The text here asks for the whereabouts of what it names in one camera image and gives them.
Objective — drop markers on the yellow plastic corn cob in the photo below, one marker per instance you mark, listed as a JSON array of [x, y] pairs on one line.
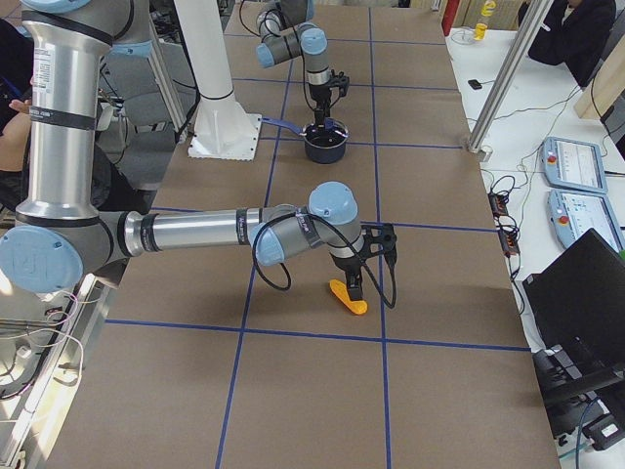
[[340, 291]]

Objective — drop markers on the glass lid purple knob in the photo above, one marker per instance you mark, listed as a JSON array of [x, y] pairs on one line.
[[330, 128]]

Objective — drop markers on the small black device on desk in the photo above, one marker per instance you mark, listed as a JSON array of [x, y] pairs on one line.
[[474, 84]]

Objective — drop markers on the orange black power strip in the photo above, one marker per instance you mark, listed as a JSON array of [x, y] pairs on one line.
[[507, 228]]

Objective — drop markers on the yellow bottle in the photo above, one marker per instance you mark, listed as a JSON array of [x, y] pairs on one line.
[[485, 13]]

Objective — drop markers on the black laptop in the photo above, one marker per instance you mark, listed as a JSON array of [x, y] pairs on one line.
[[581, 295]]

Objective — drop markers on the lower teach pendant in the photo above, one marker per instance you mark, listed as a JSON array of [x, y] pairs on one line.
[[573, 213]]

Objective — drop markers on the teach pendant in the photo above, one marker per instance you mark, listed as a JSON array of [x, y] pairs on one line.
[[573, 213], [574, 165]]

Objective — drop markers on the upper teach pendant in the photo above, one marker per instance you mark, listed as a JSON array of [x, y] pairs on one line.
[[574, 165]]

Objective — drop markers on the black equipment under laptop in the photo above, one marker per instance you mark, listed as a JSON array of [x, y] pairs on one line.
[[588, 398]]

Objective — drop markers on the person in black clothes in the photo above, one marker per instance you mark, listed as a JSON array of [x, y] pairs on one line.
[[574, 33]]

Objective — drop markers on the person at left edge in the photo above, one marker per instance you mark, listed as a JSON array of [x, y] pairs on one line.
[[16, 70]]

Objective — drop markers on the dark blue saucepan purple handle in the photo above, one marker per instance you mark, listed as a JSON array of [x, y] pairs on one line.
[[321, 150]]

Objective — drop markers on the white pedestal column base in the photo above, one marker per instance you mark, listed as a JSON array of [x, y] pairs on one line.
[[222, 128]]

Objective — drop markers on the aluminium frame post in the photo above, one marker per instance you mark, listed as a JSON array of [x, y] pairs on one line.
[[536, 13]]

